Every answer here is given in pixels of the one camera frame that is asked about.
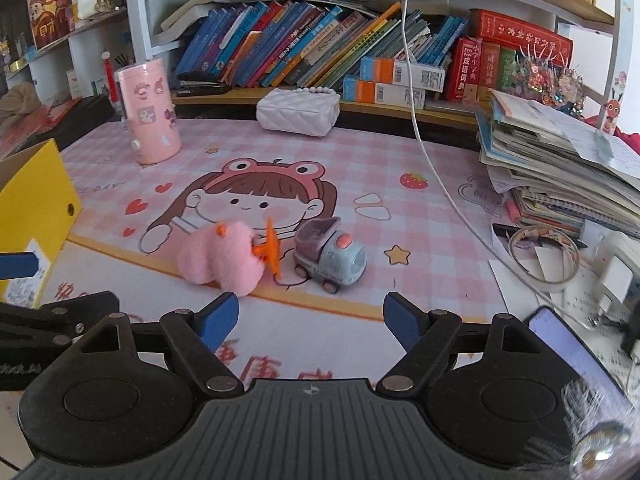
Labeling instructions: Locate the pink printed tablecloth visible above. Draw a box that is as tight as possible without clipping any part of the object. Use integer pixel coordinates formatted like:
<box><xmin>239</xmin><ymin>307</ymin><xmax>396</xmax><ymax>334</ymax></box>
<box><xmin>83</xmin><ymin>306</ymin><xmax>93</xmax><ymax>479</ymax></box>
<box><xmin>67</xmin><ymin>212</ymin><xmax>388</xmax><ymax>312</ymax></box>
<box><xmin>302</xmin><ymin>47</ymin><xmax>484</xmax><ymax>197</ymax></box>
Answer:
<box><xmin>0</xmin><ymin>118</ymin><xmax>640</xmax><ymax>411</ymax></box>

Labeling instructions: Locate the yellow cardboard box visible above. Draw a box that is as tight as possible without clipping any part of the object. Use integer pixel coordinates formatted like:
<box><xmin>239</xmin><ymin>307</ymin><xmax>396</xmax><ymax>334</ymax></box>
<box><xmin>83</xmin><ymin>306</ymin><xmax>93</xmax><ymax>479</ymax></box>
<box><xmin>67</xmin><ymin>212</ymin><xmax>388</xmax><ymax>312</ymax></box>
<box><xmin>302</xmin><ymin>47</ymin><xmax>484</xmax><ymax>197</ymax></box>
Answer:
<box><xmin>1</xmin><ymin>140</ymin><xmax>81</xmax><ymax>308</ymax></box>

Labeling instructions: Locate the orange white box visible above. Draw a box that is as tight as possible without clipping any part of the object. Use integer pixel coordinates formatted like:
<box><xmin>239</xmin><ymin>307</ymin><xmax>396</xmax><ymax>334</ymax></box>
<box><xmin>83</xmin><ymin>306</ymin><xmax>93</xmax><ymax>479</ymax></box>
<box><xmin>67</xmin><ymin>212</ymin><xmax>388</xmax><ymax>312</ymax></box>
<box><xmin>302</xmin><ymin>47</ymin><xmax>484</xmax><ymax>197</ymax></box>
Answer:
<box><xmin>342</xmin><ymin>77</ymin><xmax>426</xmax><ymax>110</ymax></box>
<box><xmin>359</xmin><ymin>56</ymin><xmax>446</xmax><ymax>93</ymax></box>

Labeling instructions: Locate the white power strip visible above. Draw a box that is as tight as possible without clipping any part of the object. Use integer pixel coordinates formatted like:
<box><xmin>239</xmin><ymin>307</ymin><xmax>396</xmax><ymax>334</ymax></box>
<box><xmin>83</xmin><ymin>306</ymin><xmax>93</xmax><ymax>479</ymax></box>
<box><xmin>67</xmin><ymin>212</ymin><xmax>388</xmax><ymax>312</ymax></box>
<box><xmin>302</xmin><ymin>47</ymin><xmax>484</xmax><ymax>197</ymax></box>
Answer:
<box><xmin>592</xmin><ymin>232</ymin><xmax>640</xmax><ymax>314</ymax></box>

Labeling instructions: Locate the pink cylindrical dispenser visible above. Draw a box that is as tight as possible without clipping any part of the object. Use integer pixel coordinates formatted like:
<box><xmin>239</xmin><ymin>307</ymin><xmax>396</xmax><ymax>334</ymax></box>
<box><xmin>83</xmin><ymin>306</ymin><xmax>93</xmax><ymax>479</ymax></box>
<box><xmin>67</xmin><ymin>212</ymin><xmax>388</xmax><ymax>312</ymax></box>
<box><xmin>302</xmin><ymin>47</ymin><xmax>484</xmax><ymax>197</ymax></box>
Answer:
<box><xmin>116</xmin><ymin>58</ymin><xmax>182</xmax><ymax>166</ymax></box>

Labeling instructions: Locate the black smartphone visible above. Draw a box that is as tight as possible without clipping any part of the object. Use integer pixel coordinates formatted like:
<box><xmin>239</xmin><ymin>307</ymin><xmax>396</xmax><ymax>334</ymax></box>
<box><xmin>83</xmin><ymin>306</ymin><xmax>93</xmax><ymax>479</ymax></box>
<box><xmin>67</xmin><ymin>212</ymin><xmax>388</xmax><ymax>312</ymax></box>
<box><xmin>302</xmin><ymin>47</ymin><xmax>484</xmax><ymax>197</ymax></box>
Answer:
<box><xmin>525</xmin><ymin>306</ymin><xmax>630</xmax><ymax>405</ymax></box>

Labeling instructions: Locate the small pink plush toy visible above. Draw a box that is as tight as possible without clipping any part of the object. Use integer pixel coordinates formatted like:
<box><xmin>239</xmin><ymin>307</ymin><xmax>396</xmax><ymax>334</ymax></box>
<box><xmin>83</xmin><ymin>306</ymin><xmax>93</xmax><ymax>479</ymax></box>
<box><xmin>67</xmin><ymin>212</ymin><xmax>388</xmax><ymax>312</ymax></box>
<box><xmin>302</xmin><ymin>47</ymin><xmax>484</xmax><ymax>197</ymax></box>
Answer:
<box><xmin>176</xmin><ymin>218</ymin><xmax>281</xmax><ymax>297</ymax></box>

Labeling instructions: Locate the white tape ring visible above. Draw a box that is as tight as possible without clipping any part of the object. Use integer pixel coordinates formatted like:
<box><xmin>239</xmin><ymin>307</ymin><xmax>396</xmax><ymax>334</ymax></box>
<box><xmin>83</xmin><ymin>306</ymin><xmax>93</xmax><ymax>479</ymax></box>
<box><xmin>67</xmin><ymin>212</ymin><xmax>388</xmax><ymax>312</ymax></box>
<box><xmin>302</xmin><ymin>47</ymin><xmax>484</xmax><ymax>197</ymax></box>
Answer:
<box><xmin>506</xmin><ymin>223</ymin><xmax>582</xmax><ymax>294</ymax></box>

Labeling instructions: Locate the white side shelf unit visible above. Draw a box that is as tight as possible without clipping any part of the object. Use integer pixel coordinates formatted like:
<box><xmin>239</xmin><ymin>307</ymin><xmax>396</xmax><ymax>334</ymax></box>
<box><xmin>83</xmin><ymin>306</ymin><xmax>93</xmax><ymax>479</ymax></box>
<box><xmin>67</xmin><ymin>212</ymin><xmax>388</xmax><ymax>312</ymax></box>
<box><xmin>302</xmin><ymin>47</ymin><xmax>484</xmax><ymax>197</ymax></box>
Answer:
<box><xmin>3</xmin><ymin>8</ymin><xmax>134</xmax><ymax>105</ymax></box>

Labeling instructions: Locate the orange white box lower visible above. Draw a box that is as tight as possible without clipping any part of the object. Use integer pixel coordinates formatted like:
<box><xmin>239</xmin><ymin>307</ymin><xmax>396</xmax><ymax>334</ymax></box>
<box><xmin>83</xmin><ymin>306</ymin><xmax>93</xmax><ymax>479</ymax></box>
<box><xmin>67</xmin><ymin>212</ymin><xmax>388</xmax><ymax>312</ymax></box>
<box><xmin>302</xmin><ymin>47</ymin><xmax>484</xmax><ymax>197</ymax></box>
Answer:
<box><xmin>342</xmin><ymin>77</ymin><xmax>426</xmax><ymax>110</ymax></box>

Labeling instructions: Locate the beige folded cloth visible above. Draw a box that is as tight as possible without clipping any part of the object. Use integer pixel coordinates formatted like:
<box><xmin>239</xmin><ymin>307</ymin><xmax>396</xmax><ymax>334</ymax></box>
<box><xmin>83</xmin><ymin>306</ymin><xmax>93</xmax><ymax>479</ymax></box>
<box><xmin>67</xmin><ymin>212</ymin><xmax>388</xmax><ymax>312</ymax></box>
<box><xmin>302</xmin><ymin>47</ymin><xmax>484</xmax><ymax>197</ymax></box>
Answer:
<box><xmin>0</xmin><ymin>81</ymin><xmax>41</xmax><ymax>128</ymax></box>

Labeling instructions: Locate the white quilted pouch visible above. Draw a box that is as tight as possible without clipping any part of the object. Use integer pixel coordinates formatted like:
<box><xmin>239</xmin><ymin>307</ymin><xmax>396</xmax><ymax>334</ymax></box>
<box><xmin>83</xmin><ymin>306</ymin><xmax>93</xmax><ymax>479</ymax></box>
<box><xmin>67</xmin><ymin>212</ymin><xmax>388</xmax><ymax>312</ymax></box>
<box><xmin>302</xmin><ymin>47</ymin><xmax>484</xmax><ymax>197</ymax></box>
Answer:
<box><xmin>256</xmin><ymin>87</ymin><xmax>341</xmax><ymax>138</ymax></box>

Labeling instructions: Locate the black keyboard piano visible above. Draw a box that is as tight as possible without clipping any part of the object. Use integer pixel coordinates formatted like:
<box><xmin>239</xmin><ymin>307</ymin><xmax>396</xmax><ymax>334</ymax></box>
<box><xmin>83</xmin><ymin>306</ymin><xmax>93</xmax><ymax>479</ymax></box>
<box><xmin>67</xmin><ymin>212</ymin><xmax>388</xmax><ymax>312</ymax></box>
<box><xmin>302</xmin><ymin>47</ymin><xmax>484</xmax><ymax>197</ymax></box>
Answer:
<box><xmin>25</xmin><ymin>96</ymin><xmax>117</xmax><ymax>152</ymax></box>

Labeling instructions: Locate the red dictionary book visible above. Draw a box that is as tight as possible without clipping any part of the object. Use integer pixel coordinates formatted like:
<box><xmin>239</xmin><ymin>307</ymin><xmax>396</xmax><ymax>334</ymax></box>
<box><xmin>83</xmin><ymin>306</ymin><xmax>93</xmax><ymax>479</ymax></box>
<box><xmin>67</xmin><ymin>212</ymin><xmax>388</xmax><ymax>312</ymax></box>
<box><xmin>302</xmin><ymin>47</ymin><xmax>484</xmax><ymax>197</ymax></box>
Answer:
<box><xmin>470</xmin><ymin>9</ymin><xmax>573</xmax><ymax>66</ymax></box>

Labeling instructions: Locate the purple blue toy truck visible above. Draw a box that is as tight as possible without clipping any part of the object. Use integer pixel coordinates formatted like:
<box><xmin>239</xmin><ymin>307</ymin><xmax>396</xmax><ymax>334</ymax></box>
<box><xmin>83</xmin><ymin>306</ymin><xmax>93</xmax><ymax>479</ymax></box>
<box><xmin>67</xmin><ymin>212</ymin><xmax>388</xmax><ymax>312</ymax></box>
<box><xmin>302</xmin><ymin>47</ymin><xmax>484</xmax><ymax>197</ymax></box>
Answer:
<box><xmin>293</xmin><ymin>217</ymin><xmax>367</xmax><ymax>294</ymax></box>

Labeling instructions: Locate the white charging cable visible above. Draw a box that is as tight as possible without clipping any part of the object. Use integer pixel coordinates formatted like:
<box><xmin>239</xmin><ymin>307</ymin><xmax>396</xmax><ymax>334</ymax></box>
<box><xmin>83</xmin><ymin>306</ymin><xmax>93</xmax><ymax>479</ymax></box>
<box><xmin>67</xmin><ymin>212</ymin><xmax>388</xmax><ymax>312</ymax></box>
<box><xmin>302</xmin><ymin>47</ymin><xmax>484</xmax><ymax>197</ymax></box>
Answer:
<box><xmin>399</xmin><ymin>0</ymin><xmax>626</xmax><ymax>331</ymax></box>

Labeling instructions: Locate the stack of papers and notebooks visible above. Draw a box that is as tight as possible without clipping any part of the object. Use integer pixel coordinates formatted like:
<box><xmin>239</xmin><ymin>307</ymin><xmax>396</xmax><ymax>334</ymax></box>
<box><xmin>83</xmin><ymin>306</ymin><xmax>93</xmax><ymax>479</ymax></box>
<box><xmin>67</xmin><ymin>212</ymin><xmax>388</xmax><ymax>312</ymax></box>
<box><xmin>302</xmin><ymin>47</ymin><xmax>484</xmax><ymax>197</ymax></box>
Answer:
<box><xmin>477</xmin><ymin>90</ymin><xmax>639</xmax><ymax>238</ymax></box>

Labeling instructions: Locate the orange white box upper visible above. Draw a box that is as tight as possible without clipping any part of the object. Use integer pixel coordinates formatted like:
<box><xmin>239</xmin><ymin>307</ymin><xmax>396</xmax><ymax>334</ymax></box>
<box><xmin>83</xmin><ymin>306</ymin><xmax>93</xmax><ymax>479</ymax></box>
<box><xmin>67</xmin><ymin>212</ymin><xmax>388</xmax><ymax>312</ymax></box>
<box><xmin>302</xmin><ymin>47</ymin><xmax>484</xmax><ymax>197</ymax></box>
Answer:
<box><xmin>359</xmin><ymin>56</ymin><xmax>446</xmax><ymax>93</ymax></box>

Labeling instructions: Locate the red fortune god box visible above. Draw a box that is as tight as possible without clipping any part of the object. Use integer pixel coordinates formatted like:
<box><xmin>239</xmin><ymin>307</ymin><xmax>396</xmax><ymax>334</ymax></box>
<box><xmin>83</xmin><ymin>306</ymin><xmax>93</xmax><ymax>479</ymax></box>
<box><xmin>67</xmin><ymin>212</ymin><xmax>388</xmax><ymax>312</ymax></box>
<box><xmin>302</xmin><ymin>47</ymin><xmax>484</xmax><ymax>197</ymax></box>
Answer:
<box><xmin>27</xmin><ymin>0</ymin><xmax>72</xmax><ymax>50</ymax></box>

